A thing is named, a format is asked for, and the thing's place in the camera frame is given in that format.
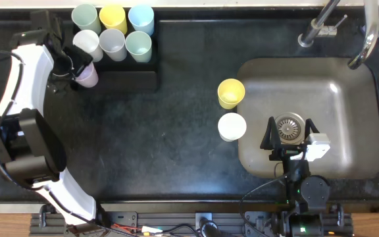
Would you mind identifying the black cable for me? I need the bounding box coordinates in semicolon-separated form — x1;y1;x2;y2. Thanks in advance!
0;50;45;192
238;154;305;237

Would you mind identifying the yellow cup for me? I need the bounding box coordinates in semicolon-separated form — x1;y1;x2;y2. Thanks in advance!
217;78;246;110
99;4;128;36

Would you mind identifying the white cup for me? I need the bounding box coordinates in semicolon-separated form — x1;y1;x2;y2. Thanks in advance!
217;112;247;142
72;29;104;63

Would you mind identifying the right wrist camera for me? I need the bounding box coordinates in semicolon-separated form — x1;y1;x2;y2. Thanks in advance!
290;132;331;163

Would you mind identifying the mounting rail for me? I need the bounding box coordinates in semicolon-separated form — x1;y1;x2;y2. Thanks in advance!
30;203;355;237

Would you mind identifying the steel tap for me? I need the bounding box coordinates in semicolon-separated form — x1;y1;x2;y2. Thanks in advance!
297;0;379;70

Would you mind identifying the black tray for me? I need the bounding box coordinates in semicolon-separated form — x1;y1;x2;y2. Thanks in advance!
70;9;159;94

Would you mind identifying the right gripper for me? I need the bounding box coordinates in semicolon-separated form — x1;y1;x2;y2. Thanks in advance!
260;117;320;162

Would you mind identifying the grey cup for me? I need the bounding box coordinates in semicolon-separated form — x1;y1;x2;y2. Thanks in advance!
99;28;128;62

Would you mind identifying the blue cup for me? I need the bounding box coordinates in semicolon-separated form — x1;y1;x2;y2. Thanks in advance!
128;4;155;36

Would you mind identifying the green cup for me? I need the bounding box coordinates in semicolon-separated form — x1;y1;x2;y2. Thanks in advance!
124;30;153;63
71;3;102;35

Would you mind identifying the pink cup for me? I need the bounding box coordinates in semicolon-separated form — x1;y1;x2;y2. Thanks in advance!
74;62;99;89

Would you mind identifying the steel sink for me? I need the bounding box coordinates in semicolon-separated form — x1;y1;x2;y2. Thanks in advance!
236;57;379;180

